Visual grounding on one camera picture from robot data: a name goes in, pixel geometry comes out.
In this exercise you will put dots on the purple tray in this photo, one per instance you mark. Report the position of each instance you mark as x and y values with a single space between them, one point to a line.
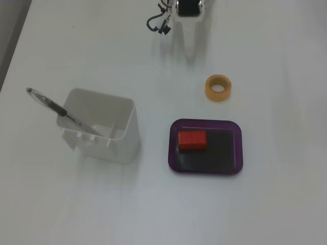
219 153

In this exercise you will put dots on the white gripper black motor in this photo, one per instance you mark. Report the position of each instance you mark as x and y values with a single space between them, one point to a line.
189 21

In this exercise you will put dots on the clear black ballpoint pen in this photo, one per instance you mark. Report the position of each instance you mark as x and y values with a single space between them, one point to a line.
57 109

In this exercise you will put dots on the white plastic box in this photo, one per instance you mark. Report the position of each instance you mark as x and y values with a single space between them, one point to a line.
122 143

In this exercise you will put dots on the yellow tape roll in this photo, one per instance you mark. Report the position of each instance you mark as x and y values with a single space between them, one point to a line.
211 93

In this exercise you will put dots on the red cube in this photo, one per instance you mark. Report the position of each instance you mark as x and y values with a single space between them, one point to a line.
192 140

